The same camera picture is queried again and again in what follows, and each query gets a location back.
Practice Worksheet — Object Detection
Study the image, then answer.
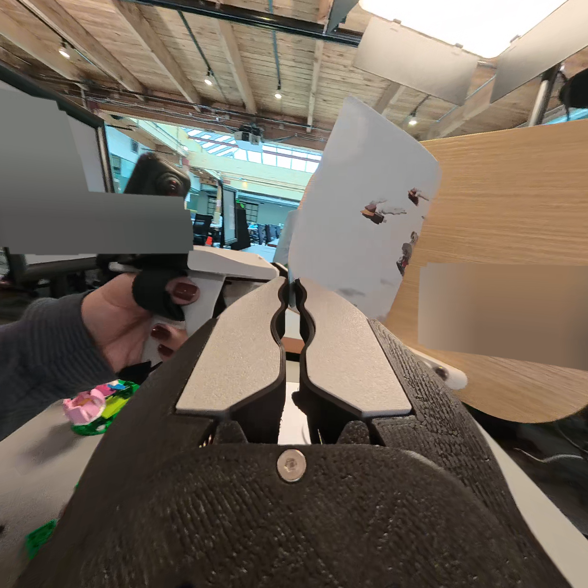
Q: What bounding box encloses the large black framed monitor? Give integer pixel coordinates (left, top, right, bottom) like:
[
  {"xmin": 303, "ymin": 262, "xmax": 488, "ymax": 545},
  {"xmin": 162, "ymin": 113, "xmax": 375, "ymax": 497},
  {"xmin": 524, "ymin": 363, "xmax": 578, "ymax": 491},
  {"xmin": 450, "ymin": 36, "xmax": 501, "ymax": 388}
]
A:
[{"xmin": 0, "ymin": 64, "xmax": 115, "ymax": 295}]

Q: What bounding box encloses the small green toy brick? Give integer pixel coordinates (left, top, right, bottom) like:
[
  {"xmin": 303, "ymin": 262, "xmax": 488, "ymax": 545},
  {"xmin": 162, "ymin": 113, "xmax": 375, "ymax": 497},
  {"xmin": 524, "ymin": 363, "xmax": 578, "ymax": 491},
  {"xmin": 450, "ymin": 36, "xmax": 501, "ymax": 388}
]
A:
[{"xmin": 25, "ymin": 519, "xmax": 58, "ymax": 560}]

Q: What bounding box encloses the bright ceiling light panel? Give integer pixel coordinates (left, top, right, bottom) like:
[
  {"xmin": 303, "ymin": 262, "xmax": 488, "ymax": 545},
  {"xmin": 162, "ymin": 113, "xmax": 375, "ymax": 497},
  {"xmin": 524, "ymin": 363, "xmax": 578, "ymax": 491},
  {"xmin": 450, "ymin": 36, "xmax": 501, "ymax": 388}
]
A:
[{"xmin": 358, "ymin": 0, "xmax": 570, "ymax": 59}]

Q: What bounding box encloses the pink toy brick flower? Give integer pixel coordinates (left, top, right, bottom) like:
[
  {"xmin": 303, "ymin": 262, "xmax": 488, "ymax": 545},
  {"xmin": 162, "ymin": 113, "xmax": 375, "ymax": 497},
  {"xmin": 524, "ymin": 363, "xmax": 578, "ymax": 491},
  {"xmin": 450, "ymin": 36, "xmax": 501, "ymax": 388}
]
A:
[{"xmin": 63, "ymin": 387, "xmax": 107, "ymax": 425}]

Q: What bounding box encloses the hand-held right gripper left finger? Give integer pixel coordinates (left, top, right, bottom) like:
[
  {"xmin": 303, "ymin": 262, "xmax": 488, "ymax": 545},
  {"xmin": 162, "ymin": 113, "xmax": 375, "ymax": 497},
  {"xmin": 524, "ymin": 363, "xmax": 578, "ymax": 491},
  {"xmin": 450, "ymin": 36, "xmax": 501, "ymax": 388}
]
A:
[{"xmin": 175, "ymin": 276, "xmax": 289, "ymax": 443}]

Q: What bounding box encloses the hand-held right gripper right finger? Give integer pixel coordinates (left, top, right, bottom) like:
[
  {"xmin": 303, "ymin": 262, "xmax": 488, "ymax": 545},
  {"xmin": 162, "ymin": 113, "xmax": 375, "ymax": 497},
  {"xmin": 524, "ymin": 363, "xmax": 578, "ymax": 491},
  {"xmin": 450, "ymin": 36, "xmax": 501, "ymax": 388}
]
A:
[{"xmin": 294, "ymin": 277, "xmax": 413, "ymax": 444}]

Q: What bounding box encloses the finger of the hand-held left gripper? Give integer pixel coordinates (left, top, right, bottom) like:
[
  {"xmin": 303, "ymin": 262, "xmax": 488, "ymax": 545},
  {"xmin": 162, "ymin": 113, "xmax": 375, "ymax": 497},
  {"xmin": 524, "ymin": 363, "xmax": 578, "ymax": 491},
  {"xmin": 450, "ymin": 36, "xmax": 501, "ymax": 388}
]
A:
[{"xmin": 188, "ymin": 246, "xmax": 289, "ymax": 282}]

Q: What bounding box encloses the background monitor with stand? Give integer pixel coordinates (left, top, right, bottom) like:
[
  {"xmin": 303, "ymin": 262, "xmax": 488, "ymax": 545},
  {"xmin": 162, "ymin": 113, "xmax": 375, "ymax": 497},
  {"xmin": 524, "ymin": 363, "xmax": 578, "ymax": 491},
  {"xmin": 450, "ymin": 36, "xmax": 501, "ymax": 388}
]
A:
[{"xmin": 219, "ymin": 180, "xmax": 252, "ymax": 251}]

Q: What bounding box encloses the white printed instruction paper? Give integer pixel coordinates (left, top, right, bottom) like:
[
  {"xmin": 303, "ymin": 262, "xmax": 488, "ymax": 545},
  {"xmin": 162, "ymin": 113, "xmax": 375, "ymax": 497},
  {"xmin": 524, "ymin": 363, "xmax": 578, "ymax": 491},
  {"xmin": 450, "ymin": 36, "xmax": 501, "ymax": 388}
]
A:
[{"xmin": 275, "ymin": 96, "xmax": 443, "ymax": 322}]

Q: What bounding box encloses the thin grey cable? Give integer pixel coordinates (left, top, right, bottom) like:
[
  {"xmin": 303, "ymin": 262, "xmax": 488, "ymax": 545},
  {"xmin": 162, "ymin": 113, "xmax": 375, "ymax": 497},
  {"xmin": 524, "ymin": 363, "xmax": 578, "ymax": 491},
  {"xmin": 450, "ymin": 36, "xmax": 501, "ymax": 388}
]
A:
[{"xmin": 514, "ymin": 448, "xmax": 588, "ymax": 465}]

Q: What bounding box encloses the grey hanging acoustic panel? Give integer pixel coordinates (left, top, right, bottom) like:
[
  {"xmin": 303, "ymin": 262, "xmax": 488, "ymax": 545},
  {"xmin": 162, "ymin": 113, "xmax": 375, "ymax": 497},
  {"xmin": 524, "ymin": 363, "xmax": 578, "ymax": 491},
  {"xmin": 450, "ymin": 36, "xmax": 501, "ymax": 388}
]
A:
[
  {"xmin": 354, "ymin": 16, "xmax": 479, "ymax": 105},
  {"xmin": 489, "ymin": 0, "xmax": 588, "ymax": 104}
]

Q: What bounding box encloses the person's left hand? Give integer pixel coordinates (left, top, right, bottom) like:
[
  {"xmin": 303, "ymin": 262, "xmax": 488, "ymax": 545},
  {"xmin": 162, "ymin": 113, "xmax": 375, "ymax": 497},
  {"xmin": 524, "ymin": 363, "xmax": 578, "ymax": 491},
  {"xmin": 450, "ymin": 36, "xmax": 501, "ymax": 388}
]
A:
[{"xmin": 82, "ymin": 273, "xmax": 202, "ymax": 372}]

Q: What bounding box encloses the wooden divider panel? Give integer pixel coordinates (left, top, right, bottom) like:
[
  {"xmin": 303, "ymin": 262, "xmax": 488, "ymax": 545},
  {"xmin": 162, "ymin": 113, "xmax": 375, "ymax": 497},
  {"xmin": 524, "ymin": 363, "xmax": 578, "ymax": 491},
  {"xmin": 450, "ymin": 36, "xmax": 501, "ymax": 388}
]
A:
[{"xmin": 383, "ymin": 120, "xmax": 588, "ymax": 423}]

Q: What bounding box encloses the pink green toy flower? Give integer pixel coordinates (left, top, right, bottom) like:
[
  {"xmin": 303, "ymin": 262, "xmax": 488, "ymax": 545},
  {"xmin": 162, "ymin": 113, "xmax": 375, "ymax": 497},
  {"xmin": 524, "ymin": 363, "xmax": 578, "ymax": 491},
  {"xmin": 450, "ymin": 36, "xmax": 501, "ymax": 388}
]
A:
[{"xmin": 71, "ymin": 379, "xmax": 141, "ymax": 436}]

